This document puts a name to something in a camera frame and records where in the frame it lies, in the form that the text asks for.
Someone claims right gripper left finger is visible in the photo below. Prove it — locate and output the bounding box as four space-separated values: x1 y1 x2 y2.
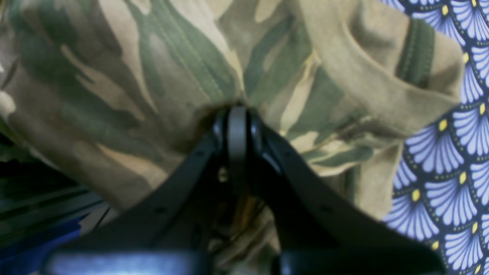
57 110 230 252

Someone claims camouflage T-shirt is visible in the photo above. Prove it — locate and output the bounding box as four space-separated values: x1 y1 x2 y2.
1 0 465 275

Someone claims purple fan-pattern tablecloth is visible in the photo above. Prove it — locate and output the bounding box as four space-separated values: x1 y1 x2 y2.
384 0 489 275

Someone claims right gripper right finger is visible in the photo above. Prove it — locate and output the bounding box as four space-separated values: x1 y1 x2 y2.
228 106 445 275

